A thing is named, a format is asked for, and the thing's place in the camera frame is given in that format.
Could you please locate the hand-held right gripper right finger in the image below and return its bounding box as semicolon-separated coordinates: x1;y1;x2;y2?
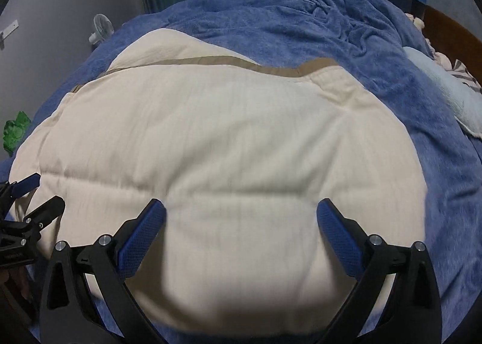
316;198;443;344

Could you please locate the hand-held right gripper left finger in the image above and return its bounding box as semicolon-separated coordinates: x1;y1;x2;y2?
39;198;167;344

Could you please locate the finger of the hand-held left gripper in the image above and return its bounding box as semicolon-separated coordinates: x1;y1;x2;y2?
23;195;66;232
7;173;41;197

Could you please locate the cream hooded puffer jacket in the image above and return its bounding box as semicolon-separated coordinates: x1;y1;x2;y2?
8;27;429;344

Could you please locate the person's left hand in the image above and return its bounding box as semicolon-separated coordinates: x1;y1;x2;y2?
0;267;33;301

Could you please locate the green plastic bag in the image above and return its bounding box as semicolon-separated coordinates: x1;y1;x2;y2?
3;110;31;152

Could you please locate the small white fan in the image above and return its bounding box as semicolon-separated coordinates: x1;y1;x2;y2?
89;14;114;46

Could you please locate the light blue pillow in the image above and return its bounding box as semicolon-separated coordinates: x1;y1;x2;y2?
403;46;482;139

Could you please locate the striped plush toy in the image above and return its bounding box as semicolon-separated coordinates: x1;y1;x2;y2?
433;51;482;93

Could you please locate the blue fleece blanket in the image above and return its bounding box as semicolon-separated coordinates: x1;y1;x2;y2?
0;0;482;344

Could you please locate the white plush toy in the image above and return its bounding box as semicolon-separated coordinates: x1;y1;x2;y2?
406;12;428;30

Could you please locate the brown wooden headboard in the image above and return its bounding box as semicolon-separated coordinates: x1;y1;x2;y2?
422;5;482;83

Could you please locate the white wall bracket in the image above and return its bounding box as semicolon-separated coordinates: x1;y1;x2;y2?
0;19;19;50

